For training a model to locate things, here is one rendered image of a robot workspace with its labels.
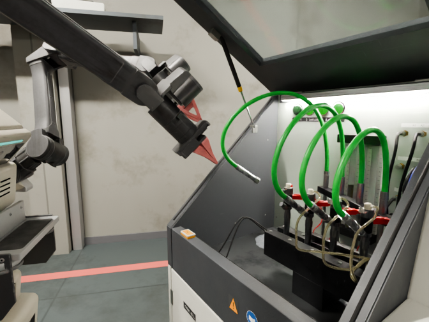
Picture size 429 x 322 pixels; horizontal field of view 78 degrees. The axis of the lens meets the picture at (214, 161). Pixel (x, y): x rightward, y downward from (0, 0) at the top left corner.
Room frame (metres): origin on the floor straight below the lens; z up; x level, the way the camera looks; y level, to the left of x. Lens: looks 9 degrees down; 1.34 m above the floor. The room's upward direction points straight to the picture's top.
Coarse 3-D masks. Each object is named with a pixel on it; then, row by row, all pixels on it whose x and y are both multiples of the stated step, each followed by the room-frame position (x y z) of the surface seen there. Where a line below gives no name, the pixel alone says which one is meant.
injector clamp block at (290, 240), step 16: (272, 240) 0.80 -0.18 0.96; (288, 240) 0.76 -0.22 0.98; (304, 240) 0.77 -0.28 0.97; (272, 256) 0.79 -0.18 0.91; (288, 256) 0.74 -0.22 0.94; (304, 256) 0.70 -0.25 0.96; (320, 256) 0.66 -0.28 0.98; (336, 256) 0.68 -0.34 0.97; (304, 272) 0.69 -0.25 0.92; (320, 272) 0.65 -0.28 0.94; (336, 272) 0.62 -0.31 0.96; (304, 288) 0.69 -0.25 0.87; (320, 288) 0.65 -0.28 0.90; (336, 288) 0.61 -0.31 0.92; (352, 288) 0.58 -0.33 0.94; (320, 304) 0.65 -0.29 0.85
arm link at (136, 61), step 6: (48, 48) 0.99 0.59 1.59; (60, 54) 1.00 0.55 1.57; (66, 60) 1.01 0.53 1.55; (72, 60) 1.00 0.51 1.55; (132, 60) 0.94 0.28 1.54; (138, 60) 0.94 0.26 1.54; (66, 66) 1.08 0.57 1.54; (72, 66) 1.06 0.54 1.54; (138, 66) 0.93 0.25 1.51; (144, 72) 0.92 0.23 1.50; (150, 78) 0.95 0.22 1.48
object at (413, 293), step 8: (424, 224) 0.52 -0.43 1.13; (424, 232) 0.51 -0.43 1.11; (424, 240) 0.51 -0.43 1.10; (424, 248) 0.51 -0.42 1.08; (416, 256) 0.51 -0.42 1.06; (424, 256) 0.50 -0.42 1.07; (416, 264) 0.51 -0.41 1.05; (424, 264) 0.50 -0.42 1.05; (416, 272) 0.50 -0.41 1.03; (424, 272) 0.49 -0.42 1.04; (416, 280) 0.50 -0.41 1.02; (424, 280) 0.49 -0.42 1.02; (416, 288) 0.49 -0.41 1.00; (424, 288) 0.48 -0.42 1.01; (408, 296) 0.50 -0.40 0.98; (416, 296) 0.49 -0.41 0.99; (424, 296) 0.48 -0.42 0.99; (424, 304) 0.48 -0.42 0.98
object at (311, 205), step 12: (336, 120) 0.65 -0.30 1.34; (312, 144) 0.61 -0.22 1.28; (360, 144) 0.73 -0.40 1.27; (360, 156) 0.74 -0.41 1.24; (300, 168) 0.60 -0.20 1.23; (360, 168) 0.74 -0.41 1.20; (300, 180) 0.59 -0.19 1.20; (360, 180) 0.74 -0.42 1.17; (300, 192) 0.60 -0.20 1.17; (360, 192) 0.74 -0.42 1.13; (312, 204) 0.61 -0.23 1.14; (324, 216) 0.64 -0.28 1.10
